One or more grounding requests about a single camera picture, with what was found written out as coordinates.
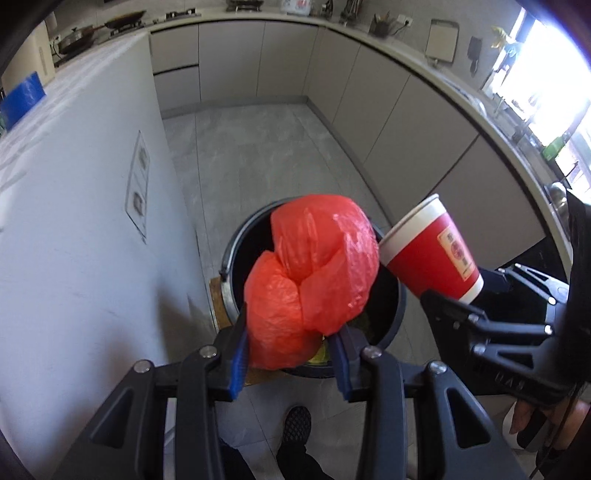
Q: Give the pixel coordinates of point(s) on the white cutting board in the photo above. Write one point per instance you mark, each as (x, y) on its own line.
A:
(441, 41)

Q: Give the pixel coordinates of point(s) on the yellow hanging item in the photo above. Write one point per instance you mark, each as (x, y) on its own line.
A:
(498, 37)

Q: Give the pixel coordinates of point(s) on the black wok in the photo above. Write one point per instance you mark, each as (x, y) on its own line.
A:
(124, 19)

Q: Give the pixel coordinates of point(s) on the black cleaver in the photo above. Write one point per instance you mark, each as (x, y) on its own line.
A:
(474, 53)

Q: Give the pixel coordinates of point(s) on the black gas stove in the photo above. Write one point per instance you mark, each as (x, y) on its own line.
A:
(134, 27)

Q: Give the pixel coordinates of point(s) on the wall socket panel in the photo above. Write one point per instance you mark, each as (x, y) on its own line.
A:
(137, 194)

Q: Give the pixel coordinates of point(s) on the person's dark trouser leg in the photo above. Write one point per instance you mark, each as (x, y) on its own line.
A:
(300, 466)

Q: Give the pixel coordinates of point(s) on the dark utensil holder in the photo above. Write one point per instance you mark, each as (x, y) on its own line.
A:
(381, 27)

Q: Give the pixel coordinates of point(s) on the green container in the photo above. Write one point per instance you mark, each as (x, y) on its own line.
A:
(553, 147)

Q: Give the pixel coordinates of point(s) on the grey kitchen base cabinets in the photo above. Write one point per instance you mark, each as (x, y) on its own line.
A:
(369, 97)

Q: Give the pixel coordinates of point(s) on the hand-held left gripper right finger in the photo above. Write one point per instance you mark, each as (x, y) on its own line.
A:
(341, 364)

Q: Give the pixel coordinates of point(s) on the white tiled kitchen island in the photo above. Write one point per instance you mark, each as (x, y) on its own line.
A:
(69, 207)

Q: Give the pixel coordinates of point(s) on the person's right hand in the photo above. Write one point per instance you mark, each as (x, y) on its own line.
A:
(524, 417)

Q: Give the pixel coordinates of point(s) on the blue box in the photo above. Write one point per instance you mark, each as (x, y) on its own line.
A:
(23, 99)

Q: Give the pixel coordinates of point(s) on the frying pan with lid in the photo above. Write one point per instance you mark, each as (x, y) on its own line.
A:
(76, 41)

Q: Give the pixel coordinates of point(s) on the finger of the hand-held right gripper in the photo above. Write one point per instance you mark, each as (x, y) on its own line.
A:
(461, 311)
(540, 288)

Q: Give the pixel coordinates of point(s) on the black mesh shoe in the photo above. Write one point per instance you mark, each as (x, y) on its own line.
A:
(295, 427)

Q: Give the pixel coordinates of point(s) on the red plastic bag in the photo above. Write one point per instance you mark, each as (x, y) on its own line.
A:
(318, 249)

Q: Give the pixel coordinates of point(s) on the black trash bucket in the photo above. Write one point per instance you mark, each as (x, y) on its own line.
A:
(240, 249)

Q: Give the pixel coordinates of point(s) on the red paper cup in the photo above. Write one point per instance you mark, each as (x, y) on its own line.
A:
(429, 258)

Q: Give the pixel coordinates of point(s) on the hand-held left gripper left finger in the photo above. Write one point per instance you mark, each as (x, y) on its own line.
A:
(238, 364)

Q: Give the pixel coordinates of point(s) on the white wall outlet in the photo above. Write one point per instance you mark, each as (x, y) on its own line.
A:
(404, 21)

